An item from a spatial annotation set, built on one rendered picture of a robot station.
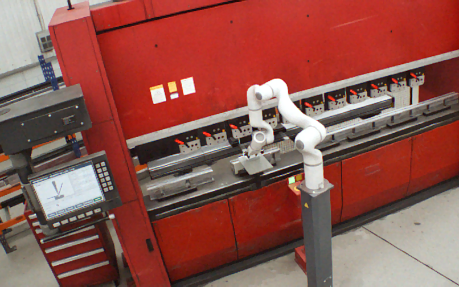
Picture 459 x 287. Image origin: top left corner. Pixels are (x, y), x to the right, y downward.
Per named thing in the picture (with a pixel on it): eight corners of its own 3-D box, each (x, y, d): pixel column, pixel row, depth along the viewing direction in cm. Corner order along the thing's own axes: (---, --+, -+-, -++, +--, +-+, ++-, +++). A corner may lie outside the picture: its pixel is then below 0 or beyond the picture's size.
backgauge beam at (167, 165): (151, 181, 342) (148, 169, 338) (148, 172, 355) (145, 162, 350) (394, 107, 391) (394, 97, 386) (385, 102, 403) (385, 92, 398)
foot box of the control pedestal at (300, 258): (307, 277, 342) (307, 266, 337) (294, 259, 364) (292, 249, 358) (328, 268, 347) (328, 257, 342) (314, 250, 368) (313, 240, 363)
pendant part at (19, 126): (46, 251, 244) (-11, 124, 205) (44, 229, 265) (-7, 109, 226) (125, 223, 259) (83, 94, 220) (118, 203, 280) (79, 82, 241)
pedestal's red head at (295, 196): (298, 208, 318) (296, 188, 310) (288, 197, 332) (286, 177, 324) (321, 199, 323) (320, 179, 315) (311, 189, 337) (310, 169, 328)
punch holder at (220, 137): (208, 147, 314) (204, 126, 307) (204, 142, 322) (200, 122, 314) (227, 141, 318) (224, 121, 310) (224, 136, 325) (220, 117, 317)
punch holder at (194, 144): (181, 155, 310) (176, 134, 303) (179, 150, 317) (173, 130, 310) (201, 148, 313) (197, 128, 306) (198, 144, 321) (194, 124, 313)
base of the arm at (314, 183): (335, 185, 278) (334, 160, 269) (313, 197, 270) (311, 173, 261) (315, 174, 293) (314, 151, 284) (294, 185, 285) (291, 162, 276)
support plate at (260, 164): (249, 175, 307) (249, 173, 307) (237, 159, 330) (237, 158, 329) (273, 167, 311) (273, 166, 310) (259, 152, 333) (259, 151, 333)
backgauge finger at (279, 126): (281, 143, 342) (280, 137, 340) (267, 130, 365) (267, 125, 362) (294, 139, 345) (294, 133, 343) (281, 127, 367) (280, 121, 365)
